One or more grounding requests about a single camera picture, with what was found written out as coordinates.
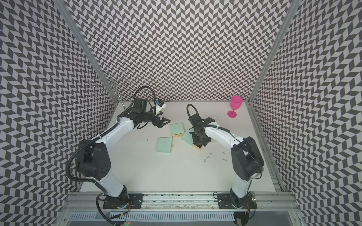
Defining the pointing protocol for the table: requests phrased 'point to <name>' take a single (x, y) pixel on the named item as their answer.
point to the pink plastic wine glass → (235, 102)
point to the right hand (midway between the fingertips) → (200, 145)
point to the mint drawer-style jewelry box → (188, 137)
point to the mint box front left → (164, 144)
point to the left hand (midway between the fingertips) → (164, 117)
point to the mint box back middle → (177, 130)
